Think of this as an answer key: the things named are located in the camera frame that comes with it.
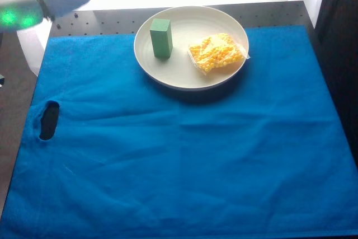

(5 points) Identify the green block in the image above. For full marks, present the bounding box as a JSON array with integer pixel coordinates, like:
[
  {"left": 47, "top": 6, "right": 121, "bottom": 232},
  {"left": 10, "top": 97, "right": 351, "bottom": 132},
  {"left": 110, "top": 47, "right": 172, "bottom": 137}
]
[{"left": 149, "top": 18, "right": 173, "bottom": 60}]

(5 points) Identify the white round plate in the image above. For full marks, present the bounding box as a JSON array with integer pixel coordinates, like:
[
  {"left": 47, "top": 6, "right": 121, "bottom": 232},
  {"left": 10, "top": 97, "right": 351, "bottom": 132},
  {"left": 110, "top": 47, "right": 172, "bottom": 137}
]
[{"left": 133, "top": 5, "right": 249, "bottom": 91}]

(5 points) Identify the blue non-woven cloth bag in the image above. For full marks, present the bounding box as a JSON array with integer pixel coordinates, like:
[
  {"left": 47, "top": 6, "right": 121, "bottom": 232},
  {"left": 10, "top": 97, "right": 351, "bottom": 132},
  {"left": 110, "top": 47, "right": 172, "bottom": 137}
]
[{"left": 0, "top": 25, "right": 358, "bottom": 239}]

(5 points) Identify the black curtain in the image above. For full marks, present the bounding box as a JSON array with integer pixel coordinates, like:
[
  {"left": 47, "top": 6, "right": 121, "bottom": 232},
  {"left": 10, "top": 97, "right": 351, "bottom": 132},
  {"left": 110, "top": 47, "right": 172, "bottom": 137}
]
[{"left": 315, "top": 0, "right": 358, "bottom": 150}]

